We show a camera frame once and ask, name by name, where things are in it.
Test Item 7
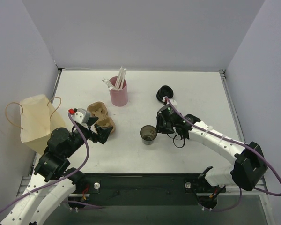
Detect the dark translucent coffee cup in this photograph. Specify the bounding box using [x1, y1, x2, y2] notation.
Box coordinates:
[140, 125, 157, 145]

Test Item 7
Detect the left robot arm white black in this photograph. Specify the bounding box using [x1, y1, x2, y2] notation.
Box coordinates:
[0, 112, 113, 225]

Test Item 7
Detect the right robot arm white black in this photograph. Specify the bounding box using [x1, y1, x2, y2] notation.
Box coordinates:
[156, 105, 268, 191]

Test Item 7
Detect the brown cardboard cup carrier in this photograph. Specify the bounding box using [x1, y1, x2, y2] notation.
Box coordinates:
[87, 101, 116, 134]

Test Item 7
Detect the stack of black lids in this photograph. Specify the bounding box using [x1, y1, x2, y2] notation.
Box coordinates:
[156, 85, 174, 102]

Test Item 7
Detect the pink straw holder cup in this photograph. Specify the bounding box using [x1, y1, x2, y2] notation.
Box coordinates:
[109, 80, 128, 107]

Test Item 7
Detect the brown paper bag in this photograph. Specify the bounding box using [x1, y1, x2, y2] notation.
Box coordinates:
[5, 94, 66, 155]

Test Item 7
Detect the white paper straw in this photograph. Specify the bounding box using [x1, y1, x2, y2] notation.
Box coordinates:
[114, 66, 124, 90]
[119, 68, 127, 90]

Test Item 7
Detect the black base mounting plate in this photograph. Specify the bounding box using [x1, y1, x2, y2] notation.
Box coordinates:
[68, 173, 226, 209]

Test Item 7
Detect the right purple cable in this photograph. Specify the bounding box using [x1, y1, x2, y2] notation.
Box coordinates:
[163, 96, 281, 213]

